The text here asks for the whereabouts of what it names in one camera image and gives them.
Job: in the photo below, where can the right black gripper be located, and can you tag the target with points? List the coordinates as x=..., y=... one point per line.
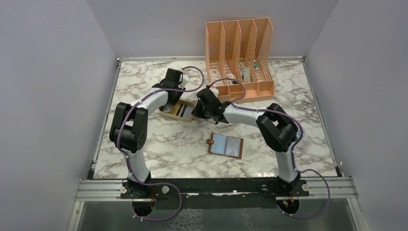
x=197, y=111

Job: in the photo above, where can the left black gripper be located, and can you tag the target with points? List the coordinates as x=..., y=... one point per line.
x=173, y=101

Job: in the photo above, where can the brown leather card holder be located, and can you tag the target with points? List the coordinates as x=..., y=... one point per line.
x=225, y=145

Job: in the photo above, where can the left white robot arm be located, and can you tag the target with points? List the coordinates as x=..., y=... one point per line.
x=129, y=127

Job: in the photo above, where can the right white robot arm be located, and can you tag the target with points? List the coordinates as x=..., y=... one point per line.
x=277, y=128

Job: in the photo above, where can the tan oval card tray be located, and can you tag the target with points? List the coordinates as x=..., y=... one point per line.
x=161, y=109

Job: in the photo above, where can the small box in organizer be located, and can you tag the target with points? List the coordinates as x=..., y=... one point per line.
x=231, y=79

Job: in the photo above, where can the green white tube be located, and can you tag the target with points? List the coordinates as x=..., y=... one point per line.
x=256, y=66

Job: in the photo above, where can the orange plastic file organizer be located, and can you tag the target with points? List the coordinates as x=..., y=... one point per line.
x=232, y=45

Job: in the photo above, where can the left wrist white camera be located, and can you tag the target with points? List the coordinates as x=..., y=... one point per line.
x=185, y=79

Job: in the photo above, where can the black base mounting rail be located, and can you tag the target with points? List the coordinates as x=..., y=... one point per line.
x=210, y=193

